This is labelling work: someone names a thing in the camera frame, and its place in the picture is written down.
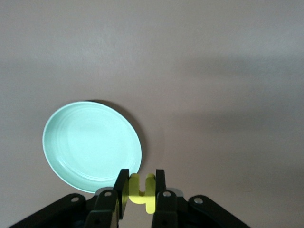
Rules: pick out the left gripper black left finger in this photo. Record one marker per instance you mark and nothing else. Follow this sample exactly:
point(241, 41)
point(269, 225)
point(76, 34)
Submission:
point(107, 206)

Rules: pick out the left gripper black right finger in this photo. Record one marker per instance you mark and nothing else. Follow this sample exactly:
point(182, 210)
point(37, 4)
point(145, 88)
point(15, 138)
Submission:
point(166, 209)

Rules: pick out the yellow lowercase letter h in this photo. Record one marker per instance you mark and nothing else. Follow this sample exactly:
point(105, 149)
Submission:
point(149, 202)

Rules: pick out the green plate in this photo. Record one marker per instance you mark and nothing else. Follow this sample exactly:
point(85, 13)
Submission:
point(90, 142)

